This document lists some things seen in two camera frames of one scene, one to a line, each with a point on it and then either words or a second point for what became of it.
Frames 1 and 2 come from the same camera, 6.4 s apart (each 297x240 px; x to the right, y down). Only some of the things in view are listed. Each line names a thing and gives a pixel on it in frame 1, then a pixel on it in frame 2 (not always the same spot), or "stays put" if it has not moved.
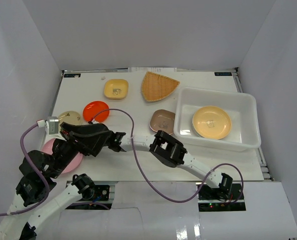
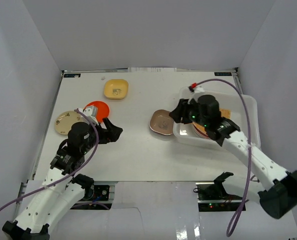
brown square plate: x=163 y=120 stays put
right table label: x=223 y=73 stays put
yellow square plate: x=116 y=89 stays put
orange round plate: x=92 y=108 stays put
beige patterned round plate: x=71 y=117 stays put
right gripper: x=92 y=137 → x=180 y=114
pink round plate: x=73 y=164 → x=201 y=130
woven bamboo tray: x=156 y=87 → x=225 y=113
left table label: x=72 y=75 stays put
